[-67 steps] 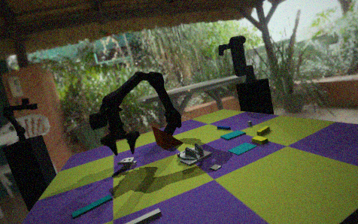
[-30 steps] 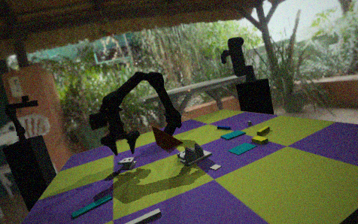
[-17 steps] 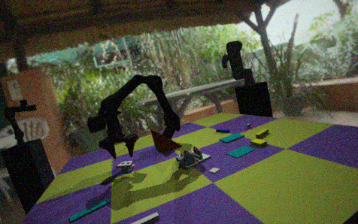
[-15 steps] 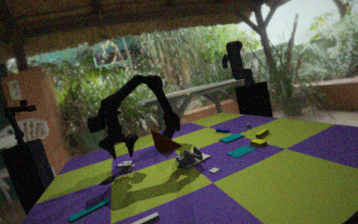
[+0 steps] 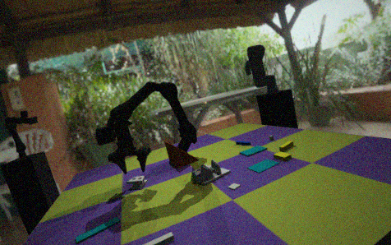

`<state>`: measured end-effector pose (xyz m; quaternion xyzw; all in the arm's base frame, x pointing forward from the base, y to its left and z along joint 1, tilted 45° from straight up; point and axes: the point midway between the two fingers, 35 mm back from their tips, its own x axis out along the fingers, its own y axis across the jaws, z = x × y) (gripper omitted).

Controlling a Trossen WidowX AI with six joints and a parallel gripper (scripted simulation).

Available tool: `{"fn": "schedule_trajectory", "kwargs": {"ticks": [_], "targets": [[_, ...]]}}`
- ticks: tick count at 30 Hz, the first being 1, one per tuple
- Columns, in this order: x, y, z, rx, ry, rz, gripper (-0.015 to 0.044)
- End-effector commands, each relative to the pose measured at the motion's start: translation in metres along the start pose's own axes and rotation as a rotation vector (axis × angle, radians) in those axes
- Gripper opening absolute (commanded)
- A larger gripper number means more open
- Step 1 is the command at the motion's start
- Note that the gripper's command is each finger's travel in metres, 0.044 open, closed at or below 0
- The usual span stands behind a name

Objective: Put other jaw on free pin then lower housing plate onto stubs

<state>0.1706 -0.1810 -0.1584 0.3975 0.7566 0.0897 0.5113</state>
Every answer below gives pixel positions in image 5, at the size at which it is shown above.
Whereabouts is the teal flat bar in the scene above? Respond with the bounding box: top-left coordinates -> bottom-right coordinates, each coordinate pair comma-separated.
76,217 -> 121,243

